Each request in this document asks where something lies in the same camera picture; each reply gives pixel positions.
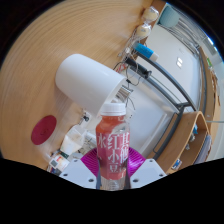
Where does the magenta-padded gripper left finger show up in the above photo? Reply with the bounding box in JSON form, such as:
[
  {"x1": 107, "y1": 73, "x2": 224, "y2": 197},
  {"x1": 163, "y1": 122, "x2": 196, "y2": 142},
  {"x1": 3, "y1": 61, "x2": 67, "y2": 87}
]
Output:
[{"x1": 59, "y1": 147, "x2": 102, "y2": 191}]

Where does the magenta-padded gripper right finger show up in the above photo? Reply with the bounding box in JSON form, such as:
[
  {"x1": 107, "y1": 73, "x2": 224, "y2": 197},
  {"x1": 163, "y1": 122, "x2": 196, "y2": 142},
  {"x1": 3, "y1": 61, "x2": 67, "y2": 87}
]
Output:
[{"x1": 127, "y1": 147, "x2": 167, "y2": 190}]

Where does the pink-labelled clear drink bottle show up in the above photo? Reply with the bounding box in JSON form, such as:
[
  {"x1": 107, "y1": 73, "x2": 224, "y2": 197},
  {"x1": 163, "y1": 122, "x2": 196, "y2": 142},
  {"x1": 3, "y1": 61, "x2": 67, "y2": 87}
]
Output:
[{"x1": 95, "y1": 102, "x2": 131, "y2": 191}]

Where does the white tissue pack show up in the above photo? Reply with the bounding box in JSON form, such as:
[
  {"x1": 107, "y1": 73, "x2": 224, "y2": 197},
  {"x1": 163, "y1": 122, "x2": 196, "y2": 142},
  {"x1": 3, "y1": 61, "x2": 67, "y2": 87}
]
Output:
[{"x1": 59, "y1": 126, "x2": 85, "y2": 156}]

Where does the flat round red coaster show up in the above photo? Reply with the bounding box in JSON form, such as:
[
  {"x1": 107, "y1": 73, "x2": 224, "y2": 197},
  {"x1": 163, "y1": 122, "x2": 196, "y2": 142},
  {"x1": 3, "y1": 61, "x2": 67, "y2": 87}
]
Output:
[{"x1": 30, "y1": 115, "x2": 58, "y2": 146}]

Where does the white cup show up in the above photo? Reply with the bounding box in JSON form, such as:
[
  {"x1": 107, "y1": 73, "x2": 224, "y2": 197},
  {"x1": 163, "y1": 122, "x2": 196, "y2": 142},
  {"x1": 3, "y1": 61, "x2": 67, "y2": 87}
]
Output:
[{"x1": 54, "y1": 53, "x2": 127, "y2": 118}]

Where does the black handheld device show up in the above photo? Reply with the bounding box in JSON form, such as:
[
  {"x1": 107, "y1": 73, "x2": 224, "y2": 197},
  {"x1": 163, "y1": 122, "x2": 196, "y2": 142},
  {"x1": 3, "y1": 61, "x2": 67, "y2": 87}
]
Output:
[{"x1": 124, "y1": 57, "x2": 153, "y2": 80}]

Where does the white tape roll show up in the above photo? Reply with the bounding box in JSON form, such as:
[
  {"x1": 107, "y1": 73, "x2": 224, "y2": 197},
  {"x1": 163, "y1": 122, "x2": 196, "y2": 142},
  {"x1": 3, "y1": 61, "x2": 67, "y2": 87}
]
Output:
[
  {"x1": 135, "y1": 23, "x2": 153, "y2": 39},
  {"x1": 142, "y1": 6, "x2": 160, "y2": 23}
]

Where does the teal pillow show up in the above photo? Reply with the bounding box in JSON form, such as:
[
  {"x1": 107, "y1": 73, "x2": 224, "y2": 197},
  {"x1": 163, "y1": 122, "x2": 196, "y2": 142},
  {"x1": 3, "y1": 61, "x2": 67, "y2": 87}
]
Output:
[{"x1": 158, "y1": 3, "x2": 181, "y2": 29}]

